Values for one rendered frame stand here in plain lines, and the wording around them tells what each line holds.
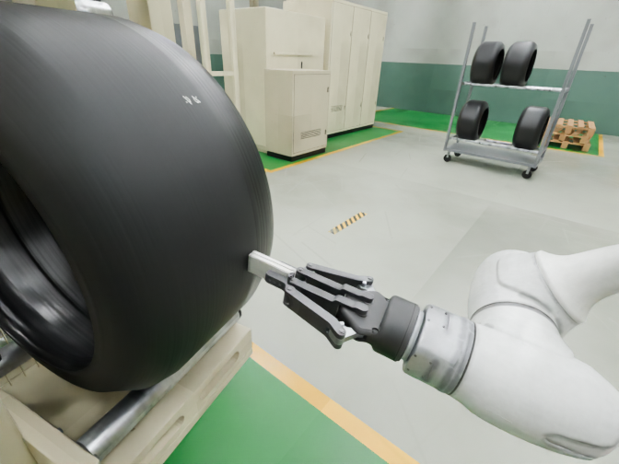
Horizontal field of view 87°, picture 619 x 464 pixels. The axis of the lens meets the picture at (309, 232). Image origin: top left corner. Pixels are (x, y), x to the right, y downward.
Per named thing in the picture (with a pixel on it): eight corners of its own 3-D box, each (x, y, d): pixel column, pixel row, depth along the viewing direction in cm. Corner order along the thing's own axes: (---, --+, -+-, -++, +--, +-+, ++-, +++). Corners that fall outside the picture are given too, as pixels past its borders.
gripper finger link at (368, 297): (371, 301, 41) (375, 295, 42) (296, 265, 45) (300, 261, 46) (364, 322, 43) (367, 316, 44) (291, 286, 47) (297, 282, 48)
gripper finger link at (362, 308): (362, 327, 43) (358, 334, 41) (286, 293, 46) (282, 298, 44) (369, 305, 41) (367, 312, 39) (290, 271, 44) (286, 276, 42)
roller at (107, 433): (64, 451, 46) (87, 474, 46) (69, 446, 44) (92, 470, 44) (223, 307, 75) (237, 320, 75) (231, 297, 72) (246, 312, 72)
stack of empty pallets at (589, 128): (589, 152, 631) (599, 129, 611) (535, 144, 679) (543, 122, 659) (589, 142, 720) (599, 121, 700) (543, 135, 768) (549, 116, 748)
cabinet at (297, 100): (291, 162, 494) (293, 70, 435) (265, 155, 523) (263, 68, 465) (326, 152, 557) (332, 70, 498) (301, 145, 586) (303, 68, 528)
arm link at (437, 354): (473, 360, 32) (414, 332, 34) (439, 411, 37) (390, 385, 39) (475, 306, 40) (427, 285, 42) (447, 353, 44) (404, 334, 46)
